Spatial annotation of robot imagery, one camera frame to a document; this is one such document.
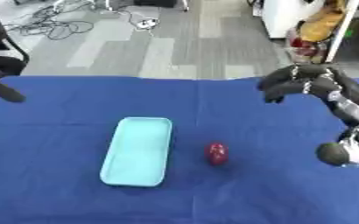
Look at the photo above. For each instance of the black office chair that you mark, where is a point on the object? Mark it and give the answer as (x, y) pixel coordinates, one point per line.
(4, 62)

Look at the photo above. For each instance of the white power strip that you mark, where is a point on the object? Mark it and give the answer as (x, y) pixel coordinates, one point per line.
(147, 23)

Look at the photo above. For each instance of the light blue rectangular tray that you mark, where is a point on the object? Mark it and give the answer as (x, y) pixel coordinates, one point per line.
(136, 151)

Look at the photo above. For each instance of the white post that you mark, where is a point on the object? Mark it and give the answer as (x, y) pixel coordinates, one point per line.
(342, 30)

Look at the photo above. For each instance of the white cabinet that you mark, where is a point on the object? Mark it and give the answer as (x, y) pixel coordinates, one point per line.
(284, 16)

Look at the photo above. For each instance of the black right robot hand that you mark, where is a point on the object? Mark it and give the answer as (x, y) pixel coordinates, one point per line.
(295, 81)

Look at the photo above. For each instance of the yellow and red bag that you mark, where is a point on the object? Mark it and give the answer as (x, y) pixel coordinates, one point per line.
(318, 27)

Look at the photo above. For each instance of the red toy fruit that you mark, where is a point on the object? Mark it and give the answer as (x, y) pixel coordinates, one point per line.
(217, 154)

